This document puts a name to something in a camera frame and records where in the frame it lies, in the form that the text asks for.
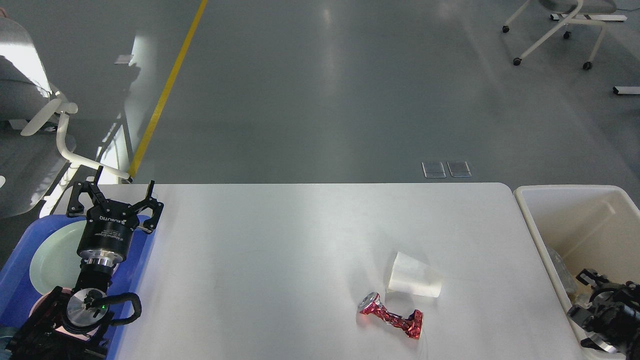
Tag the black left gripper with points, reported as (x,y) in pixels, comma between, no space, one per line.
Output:
(110,229)

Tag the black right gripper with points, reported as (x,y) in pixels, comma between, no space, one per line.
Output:
(613,315)

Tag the light green plate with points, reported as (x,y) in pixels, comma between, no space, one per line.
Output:
(56,262)

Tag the pink mug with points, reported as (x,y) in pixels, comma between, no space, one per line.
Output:
(59,328)

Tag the white napkin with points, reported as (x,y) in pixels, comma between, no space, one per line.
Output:
(414,277)

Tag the red foil wrapper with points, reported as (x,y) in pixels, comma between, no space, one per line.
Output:
(411,325)

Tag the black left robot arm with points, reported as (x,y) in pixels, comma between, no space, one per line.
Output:
(87,308)

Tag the beige waste bin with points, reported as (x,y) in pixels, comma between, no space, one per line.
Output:
(583,227)

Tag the white bar on floor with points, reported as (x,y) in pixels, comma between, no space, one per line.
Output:
(626,90)

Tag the white office chair right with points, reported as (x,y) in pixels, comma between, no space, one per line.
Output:
(564,14)

